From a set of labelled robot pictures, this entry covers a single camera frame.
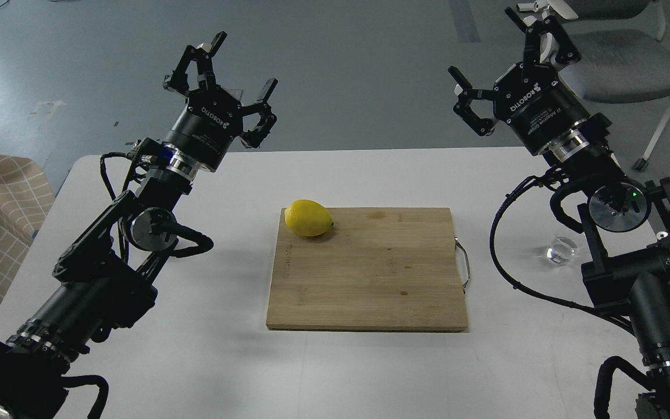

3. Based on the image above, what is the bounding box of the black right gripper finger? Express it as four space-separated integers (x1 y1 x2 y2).
448 66 497 136
504 7 580 72

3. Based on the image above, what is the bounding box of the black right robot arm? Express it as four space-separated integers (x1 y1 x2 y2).
448 8 670 418

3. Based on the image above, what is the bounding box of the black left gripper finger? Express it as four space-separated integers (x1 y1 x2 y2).
239 79 279 148
164 31 227 97

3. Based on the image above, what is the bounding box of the grey office chair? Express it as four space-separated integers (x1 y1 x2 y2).
516 1 670 171

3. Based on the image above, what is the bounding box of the yellow lemon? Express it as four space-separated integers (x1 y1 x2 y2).
283 199 333 237

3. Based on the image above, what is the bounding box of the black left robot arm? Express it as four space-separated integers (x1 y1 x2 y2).
0 31 277 418

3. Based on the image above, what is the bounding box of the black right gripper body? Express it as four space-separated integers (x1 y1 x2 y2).
493 63 590 155

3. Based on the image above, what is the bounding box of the clear glass measuring cup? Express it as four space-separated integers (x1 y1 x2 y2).
542 235 579 266

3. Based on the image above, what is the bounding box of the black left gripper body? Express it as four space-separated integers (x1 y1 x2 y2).
165 85 243 172

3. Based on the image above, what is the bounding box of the wooden cutting board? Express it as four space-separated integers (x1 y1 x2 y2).
265 207 469 332

